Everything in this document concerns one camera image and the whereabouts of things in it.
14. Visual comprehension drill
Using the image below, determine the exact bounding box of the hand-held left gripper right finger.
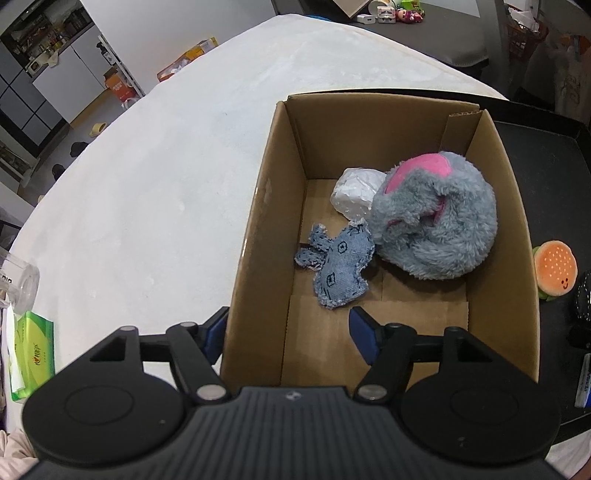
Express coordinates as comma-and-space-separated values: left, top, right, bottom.
348, 306, 497, 407

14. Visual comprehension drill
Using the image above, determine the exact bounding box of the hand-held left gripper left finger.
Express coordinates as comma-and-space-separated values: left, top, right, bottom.
88, 306, 230, 407

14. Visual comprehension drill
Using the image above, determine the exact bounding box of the brown cardboard box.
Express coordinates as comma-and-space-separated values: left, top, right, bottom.
221, 92, 541, 387

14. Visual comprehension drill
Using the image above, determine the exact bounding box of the blue denim stuffed toy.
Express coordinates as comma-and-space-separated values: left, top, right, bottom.
294, 222, 376, 310

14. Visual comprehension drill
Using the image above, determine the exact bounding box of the grey and pink plush toy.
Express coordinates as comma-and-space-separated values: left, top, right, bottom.
369, 151, 498, 281

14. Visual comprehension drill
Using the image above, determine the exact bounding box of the white plastic bag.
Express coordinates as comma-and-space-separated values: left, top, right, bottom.
331, 167, 389, 221

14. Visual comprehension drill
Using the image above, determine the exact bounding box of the black shallow tray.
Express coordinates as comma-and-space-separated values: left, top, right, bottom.
314, 88, 591, 444

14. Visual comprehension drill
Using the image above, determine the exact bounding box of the green tissue pack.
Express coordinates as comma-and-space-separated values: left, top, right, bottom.
8, 310, 56, 402

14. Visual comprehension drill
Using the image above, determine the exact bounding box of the burger plush toy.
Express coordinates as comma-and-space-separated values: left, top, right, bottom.
532, 240, 579, 303

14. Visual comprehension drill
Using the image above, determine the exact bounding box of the clear plastic bottle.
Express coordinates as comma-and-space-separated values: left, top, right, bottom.
0, 249, 41, 319

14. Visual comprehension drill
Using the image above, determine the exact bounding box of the black and white small toy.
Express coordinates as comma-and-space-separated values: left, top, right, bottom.
567, 272, 591, 349

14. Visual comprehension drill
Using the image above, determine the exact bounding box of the pale pink cloth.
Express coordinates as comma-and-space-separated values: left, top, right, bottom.
0, 427, 40, 480

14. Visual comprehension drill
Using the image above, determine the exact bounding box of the orange carton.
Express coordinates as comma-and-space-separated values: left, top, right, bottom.
104, 69, 139, 103

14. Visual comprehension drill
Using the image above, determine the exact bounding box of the orange snack box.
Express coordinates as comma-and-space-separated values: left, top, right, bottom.
157, 38, 219, 83

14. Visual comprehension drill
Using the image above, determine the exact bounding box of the white floor rack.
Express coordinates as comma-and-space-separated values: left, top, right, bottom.
95, 41, 145, 99

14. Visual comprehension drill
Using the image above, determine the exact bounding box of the black grid door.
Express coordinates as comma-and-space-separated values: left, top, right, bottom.
0, 69, 68, 160

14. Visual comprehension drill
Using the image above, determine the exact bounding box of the white cabinet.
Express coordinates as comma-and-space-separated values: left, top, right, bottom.
32, 25, 139, 123

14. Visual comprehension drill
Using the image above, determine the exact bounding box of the brown shallow box lid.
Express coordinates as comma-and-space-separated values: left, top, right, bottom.
332, 0, 371, 20

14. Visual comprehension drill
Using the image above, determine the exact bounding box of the white tote bag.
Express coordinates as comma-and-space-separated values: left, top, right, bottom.
549, 32, 591, 121

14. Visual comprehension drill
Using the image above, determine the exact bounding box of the red basket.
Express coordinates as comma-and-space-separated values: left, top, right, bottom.
505, 14, 551, 62

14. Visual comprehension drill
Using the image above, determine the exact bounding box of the cluttered kitchen shelf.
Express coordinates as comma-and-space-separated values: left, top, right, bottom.
0, 0, 100, 75

